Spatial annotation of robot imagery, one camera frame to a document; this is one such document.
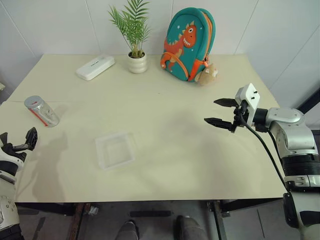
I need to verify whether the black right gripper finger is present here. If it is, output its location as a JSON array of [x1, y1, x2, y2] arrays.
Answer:
[[203, 117, 233, 131], [213, 98, 237, 109]]

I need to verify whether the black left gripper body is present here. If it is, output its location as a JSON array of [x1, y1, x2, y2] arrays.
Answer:
[[0, 142, 28, 161]]

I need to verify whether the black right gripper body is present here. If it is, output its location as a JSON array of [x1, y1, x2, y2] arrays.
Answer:
[[229, 99, 251, 133]]

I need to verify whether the clear plastic jar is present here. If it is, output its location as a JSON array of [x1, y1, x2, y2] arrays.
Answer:
[[27, 99, 61, 129]]

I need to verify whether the grey cap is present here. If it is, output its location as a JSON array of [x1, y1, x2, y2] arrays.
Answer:
[[23, 94, 47, 111]]

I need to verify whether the clear square plastic container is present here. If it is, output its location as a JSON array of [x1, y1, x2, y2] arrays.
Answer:
[[94, 130, 137, 172]]

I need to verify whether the beige plush toy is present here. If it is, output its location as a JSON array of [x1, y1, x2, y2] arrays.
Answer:
[[194, 62, 220, 87]]

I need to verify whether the teal dinosaur backpack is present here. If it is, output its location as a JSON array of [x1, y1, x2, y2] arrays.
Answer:
[[159, 6, 217, 82]]

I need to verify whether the crumpled clear plastic scrap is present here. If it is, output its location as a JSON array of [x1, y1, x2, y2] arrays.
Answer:
[[85, 205, 99, 216]]

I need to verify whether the white rectangular case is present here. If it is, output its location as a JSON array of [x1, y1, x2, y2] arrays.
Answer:
[[75, 55, 116, 82]]

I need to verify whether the white ribbed plant pot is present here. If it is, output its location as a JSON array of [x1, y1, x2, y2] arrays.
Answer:
[[127, 50, 148, 74]]

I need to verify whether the dark rounded grey shape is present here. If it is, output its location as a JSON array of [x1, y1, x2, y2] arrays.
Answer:
[[175, 215, 209, 240], [116, 219, 139, 240]]

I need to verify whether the black flat floor bar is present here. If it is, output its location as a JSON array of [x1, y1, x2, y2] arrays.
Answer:
[[129, 210, 173, 219]]

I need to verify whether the green palm plant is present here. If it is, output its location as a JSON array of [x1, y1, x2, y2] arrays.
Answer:
[[107, 0, 153, 58]]

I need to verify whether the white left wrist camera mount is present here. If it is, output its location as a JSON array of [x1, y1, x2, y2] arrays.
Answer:
[[0, 149, 26, 176]]

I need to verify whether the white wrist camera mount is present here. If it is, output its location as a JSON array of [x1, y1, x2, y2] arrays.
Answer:
[[234, 83, 261, 118], [0, 149, 26, 176]]

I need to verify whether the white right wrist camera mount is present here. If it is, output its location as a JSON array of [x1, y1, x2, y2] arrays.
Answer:
[[234, 83, 261, 118]]

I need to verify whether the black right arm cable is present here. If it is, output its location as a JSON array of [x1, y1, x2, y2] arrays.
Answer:
[[238, 106, 288, 189]]

